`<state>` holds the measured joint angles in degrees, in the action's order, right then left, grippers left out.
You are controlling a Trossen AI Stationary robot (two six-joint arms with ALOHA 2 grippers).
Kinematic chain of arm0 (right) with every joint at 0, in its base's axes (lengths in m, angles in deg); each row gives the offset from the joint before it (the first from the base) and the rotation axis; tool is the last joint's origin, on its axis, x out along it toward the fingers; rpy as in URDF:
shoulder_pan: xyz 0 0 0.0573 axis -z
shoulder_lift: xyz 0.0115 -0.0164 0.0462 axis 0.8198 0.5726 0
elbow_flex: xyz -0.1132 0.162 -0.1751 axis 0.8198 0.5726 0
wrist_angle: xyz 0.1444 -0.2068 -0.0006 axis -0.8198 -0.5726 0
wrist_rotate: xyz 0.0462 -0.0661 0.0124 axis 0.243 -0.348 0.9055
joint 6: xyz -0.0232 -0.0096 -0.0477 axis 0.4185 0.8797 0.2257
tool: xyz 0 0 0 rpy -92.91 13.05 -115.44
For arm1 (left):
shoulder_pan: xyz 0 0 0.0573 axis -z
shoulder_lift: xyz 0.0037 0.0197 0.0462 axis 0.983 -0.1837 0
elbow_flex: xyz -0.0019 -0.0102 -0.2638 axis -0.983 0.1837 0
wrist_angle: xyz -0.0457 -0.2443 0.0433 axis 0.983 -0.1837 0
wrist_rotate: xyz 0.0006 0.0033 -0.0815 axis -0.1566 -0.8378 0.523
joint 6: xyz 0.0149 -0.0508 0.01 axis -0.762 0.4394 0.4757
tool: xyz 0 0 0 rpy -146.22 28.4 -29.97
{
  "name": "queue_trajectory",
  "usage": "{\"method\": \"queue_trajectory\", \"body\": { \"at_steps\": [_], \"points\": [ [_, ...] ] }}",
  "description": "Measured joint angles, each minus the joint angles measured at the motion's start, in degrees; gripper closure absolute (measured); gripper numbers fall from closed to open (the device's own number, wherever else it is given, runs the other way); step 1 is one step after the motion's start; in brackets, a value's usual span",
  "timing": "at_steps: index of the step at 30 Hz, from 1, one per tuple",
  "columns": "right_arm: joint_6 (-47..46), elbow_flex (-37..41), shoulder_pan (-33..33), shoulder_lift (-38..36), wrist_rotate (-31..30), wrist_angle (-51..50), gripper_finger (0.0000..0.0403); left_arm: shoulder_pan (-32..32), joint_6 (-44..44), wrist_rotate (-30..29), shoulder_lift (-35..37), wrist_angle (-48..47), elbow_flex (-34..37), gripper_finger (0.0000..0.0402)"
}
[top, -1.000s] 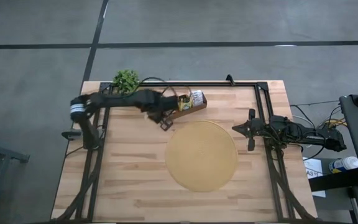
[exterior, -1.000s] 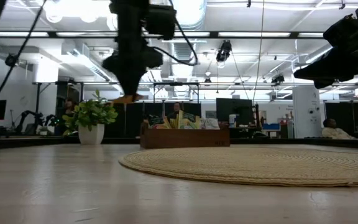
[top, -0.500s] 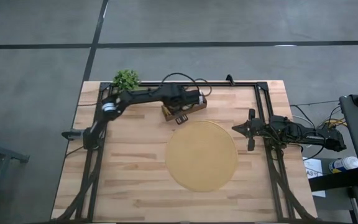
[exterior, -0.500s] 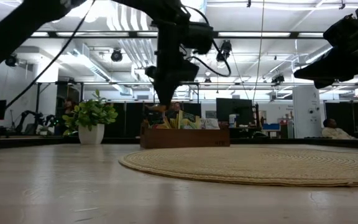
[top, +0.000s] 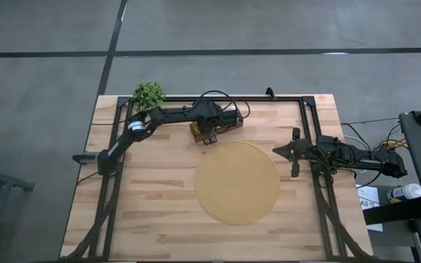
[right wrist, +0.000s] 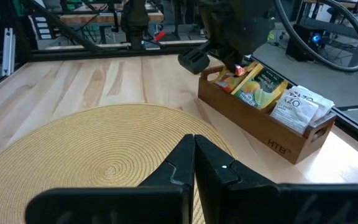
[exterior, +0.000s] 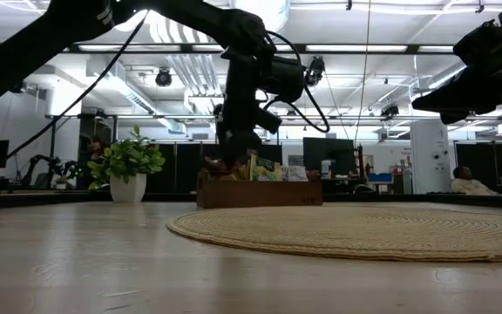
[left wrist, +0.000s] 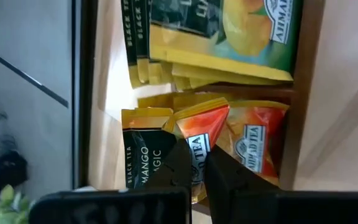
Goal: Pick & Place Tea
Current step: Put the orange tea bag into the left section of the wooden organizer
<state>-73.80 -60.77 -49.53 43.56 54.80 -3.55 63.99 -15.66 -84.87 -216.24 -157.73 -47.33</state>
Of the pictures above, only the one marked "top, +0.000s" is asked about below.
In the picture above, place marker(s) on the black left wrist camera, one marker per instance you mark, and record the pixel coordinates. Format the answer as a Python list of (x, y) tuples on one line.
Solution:
[(230, 117)]

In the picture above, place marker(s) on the brown wooden tea box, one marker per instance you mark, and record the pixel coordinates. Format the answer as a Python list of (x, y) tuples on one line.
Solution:
[(197, 139)]

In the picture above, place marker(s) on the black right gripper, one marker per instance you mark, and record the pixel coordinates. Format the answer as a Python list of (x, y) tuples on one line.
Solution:
[(298, 151)]

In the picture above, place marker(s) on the grey metal stand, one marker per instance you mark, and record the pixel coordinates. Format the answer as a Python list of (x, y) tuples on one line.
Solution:
[(6, 180)]

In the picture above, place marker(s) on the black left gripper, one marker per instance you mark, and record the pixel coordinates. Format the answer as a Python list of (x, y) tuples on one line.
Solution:
[(208, 117)]

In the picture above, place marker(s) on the round woven straw placemat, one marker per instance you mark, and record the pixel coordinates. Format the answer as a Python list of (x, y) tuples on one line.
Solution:
[(237, 182)]

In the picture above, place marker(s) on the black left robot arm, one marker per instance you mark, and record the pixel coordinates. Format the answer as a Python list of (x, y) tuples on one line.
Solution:
[(174, 113)]

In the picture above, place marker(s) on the white blue bottle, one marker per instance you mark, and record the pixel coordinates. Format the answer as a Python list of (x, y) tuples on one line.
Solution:
[(406, 193)]

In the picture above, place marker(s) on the white paper sheet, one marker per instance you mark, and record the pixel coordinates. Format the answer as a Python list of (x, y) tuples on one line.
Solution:
[(365, 193)]

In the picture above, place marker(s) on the red orange tea packet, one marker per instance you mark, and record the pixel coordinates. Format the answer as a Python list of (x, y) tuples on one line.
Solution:
[(194, 128)]

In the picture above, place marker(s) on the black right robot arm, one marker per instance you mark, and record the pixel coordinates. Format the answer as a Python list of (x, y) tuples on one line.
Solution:
[(364, 157)]

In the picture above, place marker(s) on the green plant white pot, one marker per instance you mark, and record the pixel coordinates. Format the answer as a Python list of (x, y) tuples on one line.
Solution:
[(148, 95)]

